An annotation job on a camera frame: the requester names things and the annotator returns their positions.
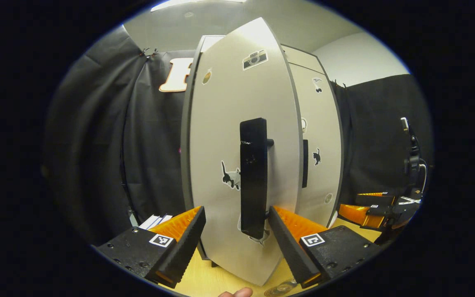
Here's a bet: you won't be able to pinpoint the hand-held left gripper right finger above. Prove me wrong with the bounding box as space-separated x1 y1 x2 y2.
267 205 382 289

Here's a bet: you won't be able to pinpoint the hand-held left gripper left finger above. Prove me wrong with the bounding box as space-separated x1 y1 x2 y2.
92 205 207 289

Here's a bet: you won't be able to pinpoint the round patterned coaster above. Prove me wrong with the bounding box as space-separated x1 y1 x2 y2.
263 280 299 297

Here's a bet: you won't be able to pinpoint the black door handle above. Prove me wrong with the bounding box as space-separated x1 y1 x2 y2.
302 139 309 189
239 118 274 240

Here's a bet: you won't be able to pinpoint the white cabinet door headphones sticker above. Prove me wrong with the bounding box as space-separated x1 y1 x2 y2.
289 62 344 227

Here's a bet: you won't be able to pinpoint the white cabinet door camera sticker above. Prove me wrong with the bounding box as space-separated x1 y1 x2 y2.
180 16 304 286

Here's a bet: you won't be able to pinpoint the white and grey cabinet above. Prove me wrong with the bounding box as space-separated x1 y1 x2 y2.
198 35 344 268

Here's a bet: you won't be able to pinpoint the white paper sheets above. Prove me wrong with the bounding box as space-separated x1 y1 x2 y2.
139 213 173 230

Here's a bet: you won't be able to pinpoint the black backdrop cloth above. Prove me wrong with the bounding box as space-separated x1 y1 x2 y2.
332 73 435 207
42 25 199 248

